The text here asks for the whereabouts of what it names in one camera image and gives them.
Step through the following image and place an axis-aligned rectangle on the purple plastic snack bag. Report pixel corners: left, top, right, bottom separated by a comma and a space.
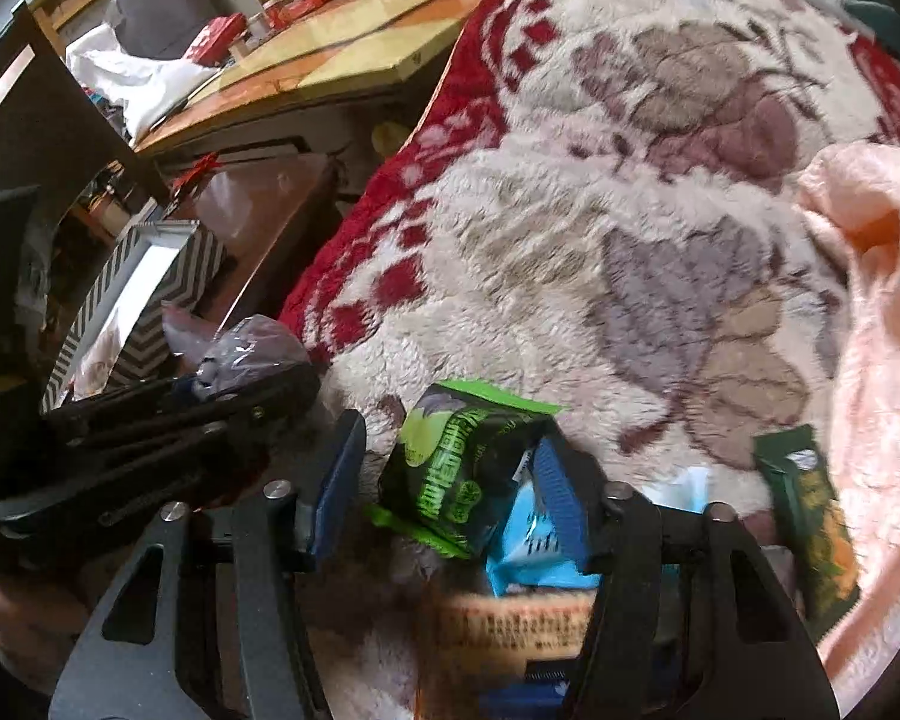
162, 304, 308, 400

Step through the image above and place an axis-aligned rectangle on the light blue snack packet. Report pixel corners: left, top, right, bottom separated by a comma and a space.
486, 466, 710, 598

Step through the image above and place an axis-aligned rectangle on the green black snack packet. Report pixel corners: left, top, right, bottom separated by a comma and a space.
367, 380, 560, 559

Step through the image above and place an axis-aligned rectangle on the chevron pattern storage box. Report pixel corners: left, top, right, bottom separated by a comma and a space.
40, 220, 226, 413

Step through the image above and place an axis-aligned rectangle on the dark green snack packet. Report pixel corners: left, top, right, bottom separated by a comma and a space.
752, 424, 860, 644

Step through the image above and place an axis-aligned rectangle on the orange snack box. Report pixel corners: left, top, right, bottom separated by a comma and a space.
414, 590, 596, 718

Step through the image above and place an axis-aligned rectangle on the dark wooden bench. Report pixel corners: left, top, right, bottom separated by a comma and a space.
172, 153, 343, 328

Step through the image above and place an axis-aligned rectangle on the dark wooden chair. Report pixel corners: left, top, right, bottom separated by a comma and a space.
0, 4, 170, 257

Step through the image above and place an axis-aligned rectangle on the red gift box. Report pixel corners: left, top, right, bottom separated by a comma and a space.
183, 13, 247, 67

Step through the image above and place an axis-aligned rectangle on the pink quilted blanket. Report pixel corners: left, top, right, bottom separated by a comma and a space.
797, 143, 900, 713

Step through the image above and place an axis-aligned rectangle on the wooden tea table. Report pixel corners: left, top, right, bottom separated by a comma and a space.
137, 0, 481, 158

